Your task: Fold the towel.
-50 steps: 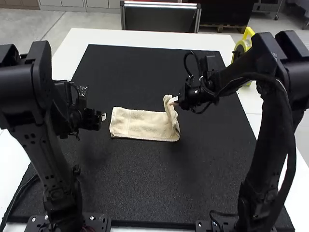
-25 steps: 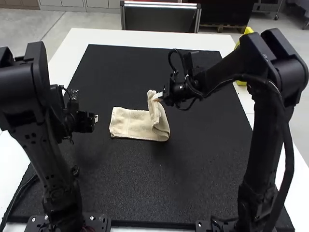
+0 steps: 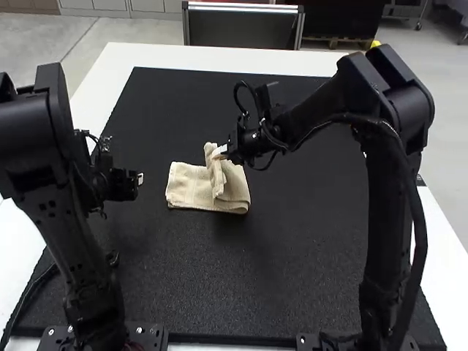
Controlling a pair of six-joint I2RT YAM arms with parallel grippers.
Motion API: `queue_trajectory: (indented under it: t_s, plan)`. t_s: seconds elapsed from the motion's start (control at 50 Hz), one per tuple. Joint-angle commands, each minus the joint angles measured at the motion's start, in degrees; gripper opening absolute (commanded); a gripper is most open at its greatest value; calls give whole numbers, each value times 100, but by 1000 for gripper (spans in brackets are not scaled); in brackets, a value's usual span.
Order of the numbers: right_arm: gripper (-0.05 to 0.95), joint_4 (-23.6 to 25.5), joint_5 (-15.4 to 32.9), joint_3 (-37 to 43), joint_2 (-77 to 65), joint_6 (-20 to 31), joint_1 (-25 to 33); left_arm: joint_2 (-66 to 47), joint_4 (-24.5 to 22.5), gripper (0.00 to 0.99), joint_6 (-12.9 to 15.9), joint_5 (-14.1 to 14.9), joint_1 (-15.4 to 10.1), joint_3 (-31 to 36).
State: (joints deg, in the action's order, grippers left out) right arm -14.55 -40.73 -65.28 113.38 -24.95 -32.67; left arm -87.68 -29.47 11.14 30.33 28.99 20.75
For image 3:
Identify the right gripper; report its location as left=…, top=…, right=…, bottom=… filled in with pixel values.
left=214, top=122, right=265, bottom=168

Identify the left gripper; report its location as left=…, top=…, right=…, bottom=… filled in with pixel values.
left=107, top=166, right=146, bottom=203

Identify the pale towel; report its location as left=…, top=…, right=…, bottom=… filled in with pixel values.
left=165, top=141, right=253, bottom=215

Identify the black mat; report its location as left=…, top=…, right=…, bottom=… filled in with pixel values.
left=7, top=66, right=448, bottom=349

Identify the wooden pallet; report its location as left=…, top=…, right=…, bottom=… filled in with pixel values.
left=302, top=35, right=376, bottom=50

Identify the grey cupboard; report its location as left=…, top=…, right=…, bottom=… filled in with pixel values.
left=58, top=0, right=184, bottom=12

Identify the black crate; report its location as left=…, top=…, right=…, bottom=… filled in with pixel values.
left=302, top=0, right=383, bottom=39

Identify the brown cupboard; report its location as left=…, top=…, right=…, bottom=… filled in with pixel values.
left=0, top=0, right=61, bottom=16

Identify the metal trolley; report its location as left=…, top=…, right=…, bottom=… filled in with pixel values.
left=380, top=0, right=431, bottom=31

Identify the black cable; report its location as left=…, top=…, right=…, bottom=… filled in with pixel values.
left=349, top=113, right=429, bottom=332
left=233, top=80, right=257, bottom=115
left=0, top=255, right=58, bottom=343

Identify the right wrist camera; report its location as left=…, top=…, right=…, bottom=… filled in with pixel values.
left=254, top=80, right=282, bottom=110

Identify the black case with metal frame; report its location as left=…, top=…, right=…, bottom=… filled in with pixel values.
left=181, top=0, right=306, bottom=51

